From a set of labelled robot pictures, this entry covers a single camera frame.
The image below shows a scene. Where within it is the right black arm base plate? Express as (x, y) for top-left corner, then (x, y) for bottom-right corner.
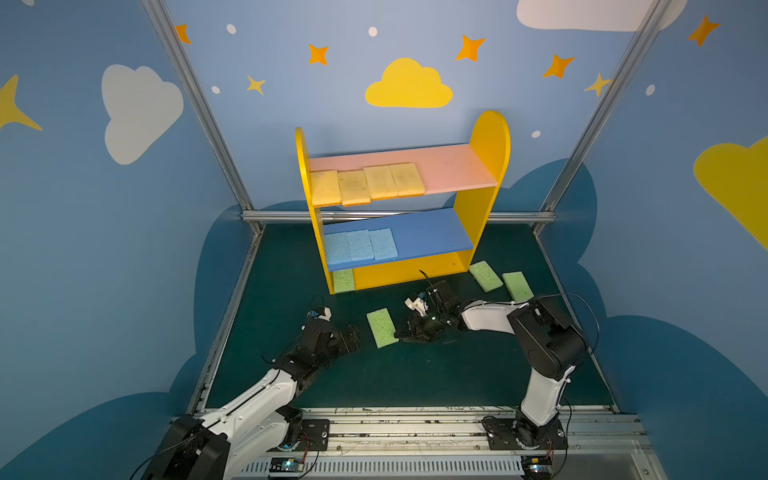
(481, 416), (568, 450)

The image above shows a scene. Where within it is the blue sponge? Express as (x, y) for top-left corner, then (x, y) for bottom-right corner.
(323, 232), (352, 266)
(346, 230), (375, 262)
(369, 228), (398, 261)

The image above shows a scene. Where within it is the left aluminium frame post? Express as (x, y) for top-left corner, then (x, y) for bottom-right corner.
(141, 0), (254, 214)

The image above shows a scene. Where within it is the yellow sponge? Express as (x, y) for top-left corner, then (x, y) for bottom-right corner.
(389, 163), (426, 198)
(338, 170), (371, 207)
(310, 170), (341, 208)
(363, 165), (398, 201)

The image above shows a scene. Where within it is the right green circuit board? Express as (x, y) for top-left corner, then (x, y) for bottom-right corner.
(521, 456), (554, 480)

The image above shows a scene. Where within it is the aluminium frame post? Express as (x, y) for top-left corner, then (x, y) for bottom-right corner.
(532, 0), (673, 237)
(141, 0), (254, 214)

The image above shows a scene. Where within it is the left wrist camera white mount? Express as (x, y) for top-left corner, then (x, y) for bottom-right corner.
(307, 307), (332, 324)

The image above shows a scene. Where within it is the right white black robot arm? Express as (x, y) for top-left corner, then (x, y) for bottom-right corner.
(395, 281), (591, 429)

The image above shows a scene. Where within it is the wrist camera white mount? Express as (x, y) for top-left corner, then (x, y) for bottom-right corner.
(404, 292), (430, 317)
(307, 307), (332, 324)

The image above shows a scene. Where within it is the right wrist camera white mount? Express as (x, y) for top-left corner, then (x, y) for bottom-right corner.
(404, 292), (430, 317)

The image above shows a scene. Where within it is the rear aluminium frame bar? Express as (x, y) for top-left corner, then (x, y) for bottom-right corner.
(241, 210), (556, 224)

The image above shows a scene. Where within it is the yellow shelf with coloured boards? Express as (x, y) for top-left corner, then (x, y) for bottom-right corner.
(295, 111), (511, 294)

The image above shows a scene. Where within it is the left green circuit board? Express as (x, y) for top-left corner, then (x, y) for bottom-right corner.
(268, 457), (306, 476)

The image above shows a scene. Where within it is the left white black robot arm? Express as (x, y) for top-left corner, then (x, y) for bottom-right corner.
(136, 314), (361, 479)

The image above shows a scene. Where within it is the green sponge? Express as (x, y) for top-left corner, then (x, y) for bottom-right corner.
(502, 272), (534, 303)
(366, 308), (399, 348)
(332, 269), (356, 294)
(469, 261), (504, 293)

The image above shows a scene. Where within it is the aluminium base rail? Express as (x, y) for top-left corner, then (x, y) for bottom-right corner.
(232, 406), (665, 479)

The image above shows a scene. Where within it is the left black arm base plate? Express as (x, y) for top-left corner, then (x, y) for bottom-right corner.
(274, 419), (330, 452)

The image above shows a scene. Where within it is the right aluminium frame post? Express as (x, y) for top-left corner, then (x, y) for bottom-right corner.
(532, 0), (673, 237)

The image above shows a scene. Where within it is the green circuit board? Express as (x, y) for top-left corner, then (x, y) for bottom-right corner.
(268, 457), (306, 476)
(521, 456), (554, 480)

